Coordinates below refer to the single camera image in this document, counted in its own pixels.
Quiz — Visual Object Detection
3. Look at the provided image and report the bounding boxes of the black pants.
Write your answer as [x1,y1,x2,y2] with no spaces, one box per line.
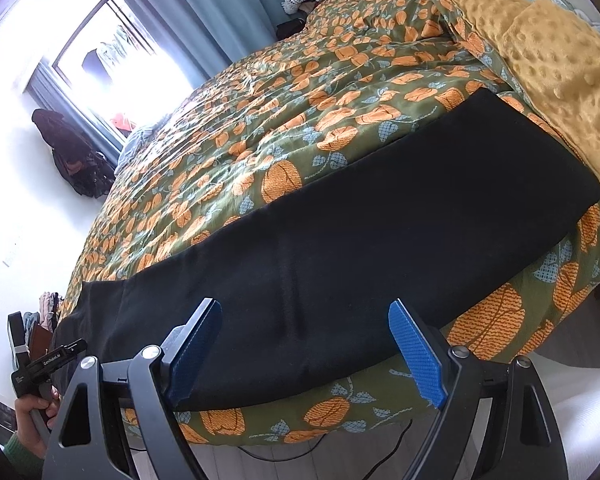
[50,89,600,413]

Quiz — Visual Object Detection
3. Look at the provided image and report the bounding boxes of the person's left hand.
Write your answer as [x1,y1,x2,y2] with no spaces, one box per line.
[14,385,61,458]

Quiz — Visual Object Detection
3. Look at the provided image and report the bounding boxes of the white bed footboard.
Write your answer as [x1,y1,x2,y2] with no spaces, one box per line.
[545,350,600,480]

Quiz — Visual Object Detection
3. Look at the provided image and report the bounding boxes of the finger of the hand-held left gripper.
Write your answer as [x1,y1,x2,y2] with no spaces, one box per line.
[50,338,88,362]

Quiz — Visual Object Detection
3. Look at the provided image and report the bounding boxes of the black cable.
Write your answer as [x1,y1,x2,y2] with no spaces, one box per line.
[125,417,416,466]

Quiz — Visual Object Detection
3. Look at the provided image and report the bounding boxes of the narrow blue curtain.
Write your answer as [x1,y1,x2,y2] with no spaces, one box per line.
[27,62,126,161]

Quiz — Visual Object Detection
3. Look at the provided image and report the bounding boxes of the wide blue curtain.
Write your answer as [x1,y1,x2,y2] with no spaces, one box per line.
[105,0,341,86]

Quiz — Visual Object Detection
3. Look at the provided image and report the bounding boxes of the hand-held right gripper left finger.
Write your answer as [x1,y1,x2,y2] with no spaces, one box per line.
[42,297,223,480]

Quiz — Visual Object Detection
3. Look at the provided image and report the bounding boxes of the person's left forearm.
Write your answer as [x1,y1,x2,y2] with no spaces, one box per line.
[2,442,46,480]

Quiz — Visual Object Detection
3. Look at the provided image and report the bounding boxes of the pink clothes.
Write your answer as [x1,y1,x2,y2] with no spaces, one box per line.
[37,291,63,331]

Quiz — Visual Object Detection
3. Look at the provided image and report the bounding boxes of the orange pumpkin print quilt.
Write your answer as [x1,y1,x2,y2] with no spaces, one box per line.
[55,0,600,448]

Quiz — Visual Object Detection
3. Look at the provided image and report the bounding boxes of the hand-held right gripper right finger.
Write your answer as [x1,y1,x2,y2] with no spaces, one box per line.
[387,299,568,480]

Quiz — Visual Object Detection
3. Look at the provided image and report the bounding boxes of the dark hanging coats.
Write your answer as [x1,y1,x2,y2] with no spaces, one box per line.
[31,108,116,198]

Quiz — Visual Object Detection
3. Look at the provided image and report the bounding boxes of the yellow dotted blanket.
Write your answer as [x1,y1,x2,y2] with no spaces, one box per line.
[417,0,600,198]

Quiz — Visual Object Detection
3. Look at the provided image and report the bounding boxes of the hanging laundry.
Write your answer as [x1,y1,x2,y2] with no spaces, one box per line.
[82,25,156,81]

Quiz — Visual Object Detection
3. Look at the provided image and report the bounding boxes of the blue striped pillow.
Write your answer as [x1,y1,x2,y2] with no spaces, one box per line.
[116,125,156,171]

